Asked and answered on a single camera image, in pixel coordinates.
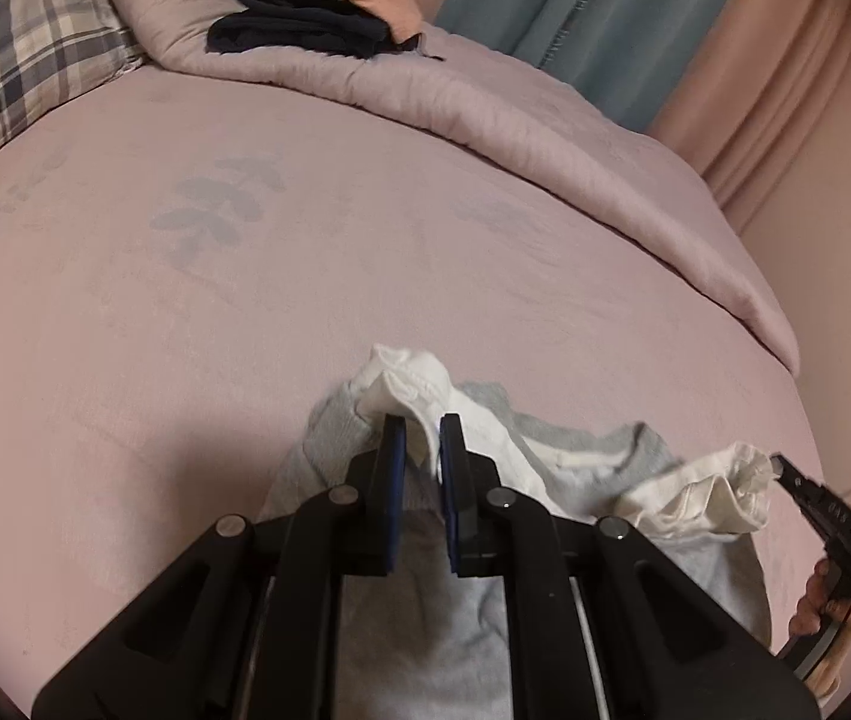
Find plaid pillow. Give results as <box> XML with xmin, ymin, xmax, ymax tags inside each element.
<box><xmin>0</xmin><ymin>0</ymin><xmax>148</xmax><ymax>194</ymax></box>

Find pink printed bed sheet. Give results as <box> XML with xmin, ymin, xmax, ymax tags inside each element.
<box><xmin>0</xmin><ymin>62</ymin><xmax>825</xmax><ymax>720</ymax></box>

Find person's right hand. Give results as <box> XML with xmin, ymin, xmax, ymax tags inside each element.
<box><xmin>786</xmin><ymin>556</ymin><xmax>851</xmax><ymax>700</ymax></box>

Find grey garment with white lining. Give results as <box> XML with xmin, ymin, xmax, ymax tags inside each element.
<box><xmin>256</xmin><ymin>343</ymin><xmax>780</xmax><ymax>720</ymax></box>

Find teal curtain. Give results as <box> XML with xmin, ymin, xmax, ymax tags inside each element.
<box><xmin>431</xmin><ymin>0</ymin><xmax>762</xmax><ymax>134</ymax></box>

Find pink curtain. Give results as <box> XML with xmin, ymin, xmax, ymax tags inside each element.
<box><xmin>646</xmin><ymin>0</ymin><xmax>851</xmax><ymax>232</ymax></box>

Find pink quilted comforter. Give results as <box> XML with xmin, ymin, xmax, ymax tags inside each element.
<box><xmin>105</xmin><ymin>0</ymin><xmax>802</xmax><ymax>377</ymax></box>

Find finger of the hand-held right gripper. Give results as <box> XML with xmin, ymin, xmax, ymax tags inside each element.
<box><xmin>768</xmin><ymin>451</ymin><xmax>851</xmax><ymax>541</ymax></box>

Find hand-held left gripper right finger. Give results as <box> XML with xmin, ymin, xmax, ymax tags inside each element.
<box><xmin>436</xmin><ymin>412</ymin><xmax>825</xmax><ymax>720</ymax></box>

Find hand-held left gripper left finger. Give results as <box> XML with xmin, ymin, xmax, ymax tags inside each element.
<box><xmin>31</xmin><ymin>414</ymin><xmax>409</xmax><ymax>720</ymax></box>

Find dark navy folded clothes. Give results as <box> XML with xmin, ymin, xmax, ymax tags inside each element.
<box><xmin>205</xmin><ymin>0</ymin><xmax>394</xmax><ymax>61</ymax></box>

